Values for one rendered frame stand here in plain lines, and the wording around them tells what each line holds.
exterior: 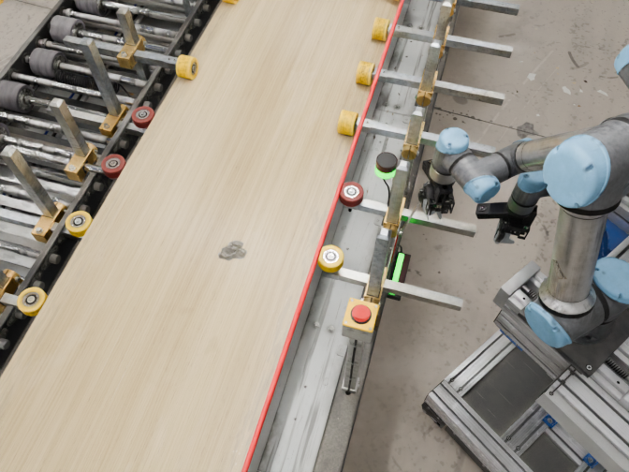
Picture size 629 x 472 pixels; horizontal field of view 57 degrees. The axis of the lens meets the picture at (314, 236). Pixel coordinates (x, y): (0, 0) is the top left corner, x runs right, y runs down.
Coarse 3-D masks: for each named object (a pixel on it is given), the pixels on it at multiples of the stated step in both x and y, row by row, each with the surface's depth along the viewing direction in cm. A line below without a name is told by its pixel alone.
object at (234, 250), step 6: (228, 246) 175; (234, 246) 176; (240, 246) 176; (222, 252) 174; (228, 252) 175; (234, 252) 175; (240, 252) 174; (246, 252) 176; (228, 258) 174; (240, 258) 174
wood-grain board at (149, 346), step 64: (256, 0) 238; (320, 0) 238; (384, 0) 238; (256, 64) 219; (320, 64) 219; (192, 128) 202; (256, 128) 202; (320, 128) 202; (128, 192) 188; (192, 192) 188; (256, 192) 188; (320, 192) 187; (128, 256) 175; (192, 256) 175; (256, 256) 175; (64, 320) 164; (128, 320) 164; (192, 320) 164; (256, 320) 164; (0, 384) 155; (64, 384) 155; (128, 384) 155; (192, 384) 155; (256, 384) 154; (0, 448) 146; (64, 448) 146; (128, 448) 146; (192, 448) 146
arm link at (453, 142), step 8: (448, 128) 143; (456, 128) 142; (440, 136) 142; (448, 136) 141; (456, 136) 141; (464, 136) 141; (440, 144) 142; (448, 144) 140; (456, 144) 140; (464, 144) 140; (440, 152) 143; (448, 152) 141; (456, 152) 140; (464, 152) 141; (472, 152) 143; (432, 160) 149; (440, 160) 145; (448, 160) 142; (440, 168) 147; (448, 168) 143
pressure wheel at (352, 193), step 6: (348, 186) 188; (354, 186) 188; (360, 186) 188; (342, 192) 187; (348, 192) 187; (354, 192) 187; (360, 192) 186; (342, 198) 186; (348, 198) 185; (354, 198) 185; (360, 198) 186; (348, 204) 186; (354, 204) 186; (348, 210) 196
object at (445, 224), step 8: (368, 200) 190; (352, 208) 192; (360, 208) 191; (368, 208) 190; (376, 208) 189; (384, 208) 189; (408, 216) 187; (416, 216) 187; (424, 216) 187; (432, 216) 187; (424, 224) 188; (432, 224) 187; (440, 224) 185; (448, 224) 185; (456, 224) 185; (464, 224) 185; (472, 224) 185; (456, 232) 187; (464, 232) 185; (472, 232) 184
